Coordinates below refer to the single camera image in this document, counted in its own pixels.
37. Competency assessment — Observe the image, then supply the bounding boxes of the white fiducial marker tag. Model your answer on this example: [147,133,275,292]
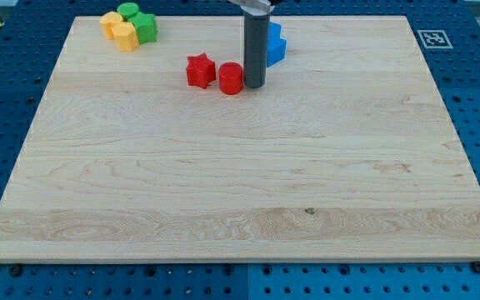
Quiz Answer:
[417,29,453,49]

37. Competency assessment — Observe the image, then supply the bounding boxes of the green cylinder block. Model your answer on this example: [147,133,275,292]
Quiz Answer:
[117,2,140,21]

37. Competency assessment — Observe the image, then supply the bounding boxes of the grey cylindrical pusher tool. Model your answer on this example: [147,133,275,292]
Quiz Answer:
[243,11,270,88]

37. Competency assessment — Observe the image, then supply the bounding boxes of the red star block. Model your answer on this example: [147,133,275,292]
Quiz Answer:
[186,52,216,89]

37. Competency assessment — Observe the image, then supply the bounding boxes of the yellow hexagon block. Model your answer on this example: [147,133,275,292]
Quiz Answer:
[112,22,140,52]

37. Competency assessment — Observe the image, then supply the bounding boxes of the wooden board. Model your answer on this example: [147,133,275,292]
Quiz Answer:
[0,16,480,264]

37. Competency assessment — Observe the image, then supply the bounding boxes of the yellow rounded block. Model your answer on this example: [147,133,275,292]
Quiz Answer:
[99,12,123,40]

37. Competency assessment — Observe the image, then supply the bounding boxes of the blue block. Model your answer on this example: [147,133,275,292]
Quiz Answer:
[267,22,287,68]

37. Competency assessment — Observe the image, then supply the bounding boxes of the green star block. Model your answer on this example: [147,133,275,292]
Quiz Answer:
[128,12,158,44]

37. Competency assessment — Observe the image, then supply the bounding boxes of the red cylinder block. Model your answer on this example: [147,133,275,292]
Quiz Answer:
[218,62,243,95]

